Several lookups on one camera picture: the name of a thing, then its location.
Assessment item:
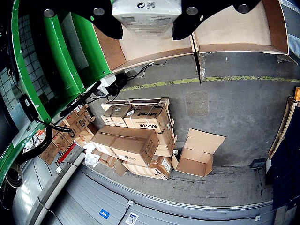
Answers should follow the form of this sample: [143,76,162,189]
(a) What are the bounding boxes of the long brown cardboard box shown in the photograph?
[90,125,160,166]

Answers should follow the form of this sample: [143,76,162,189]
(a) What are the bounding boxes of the thick black hose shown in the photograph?
[59,80,103,117]

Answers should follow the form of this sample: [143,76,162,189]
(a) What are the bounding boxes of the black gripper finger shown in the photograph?
[35,0,124,40]
[172,0,262,41]

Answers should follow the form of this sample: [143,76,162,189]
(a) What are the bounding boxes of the tape roll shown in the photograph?
[6,163,24,188]

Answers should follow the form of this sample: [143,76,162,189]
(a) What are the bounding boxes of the small cardboard box red marks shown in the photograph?
[70,104,96,132]
[38,131,71,165]

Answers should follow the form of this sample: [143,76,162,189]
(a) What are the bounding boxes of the dark blue crate stack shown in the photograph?
[266,112,300,210]

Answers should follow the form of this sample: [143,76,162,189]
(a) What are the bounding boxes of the empty cardboard box with flaps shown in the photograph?
[171,128,227,178]

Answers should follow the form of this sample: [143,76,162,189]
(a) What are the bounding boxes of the white carton box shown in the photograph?
[112,0,183,40]

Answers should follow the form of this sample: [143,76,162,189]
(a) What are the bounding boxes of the crumpled white plastic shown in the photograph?
[84,142,101,168]

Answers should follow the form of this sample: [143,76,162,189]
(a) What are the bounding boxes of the wooden beam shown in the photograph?
[268,96,299,160]

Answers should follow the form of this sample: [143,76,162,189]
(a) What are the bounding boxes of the tangled black floor cables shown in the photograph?
[104,60,167,97]

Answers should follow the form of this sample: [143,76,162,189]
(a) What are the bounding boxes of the green metal shelf unit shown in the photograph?
[0,0,112,188]

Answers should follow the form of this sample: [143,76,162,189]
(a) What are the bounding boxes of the small labelled cardboard box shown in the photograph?
[101,104,134,128]

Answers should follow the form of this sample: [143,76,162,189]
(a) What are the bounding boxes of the black power brick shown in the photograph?
[20,93,36,123]

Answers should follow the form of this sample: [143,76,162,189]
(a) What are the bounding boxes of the cardboard box white label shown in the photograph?
[121,154,173,180]

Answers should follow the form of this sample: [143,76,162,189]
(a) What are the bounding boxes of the red bar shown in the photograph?
[57,142,77,165]

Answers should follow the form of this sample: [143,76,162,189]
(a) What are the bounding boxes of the blue floor sticker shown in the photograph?
[98,208,111,220]

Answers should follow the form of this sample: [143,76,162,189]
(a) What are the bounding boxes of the printed BS cardboard box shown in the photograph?
[123,103,176,157]

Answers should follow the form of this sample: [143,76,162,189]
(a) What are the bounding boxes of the white floor sticker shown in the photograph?
[125,212,139,225]

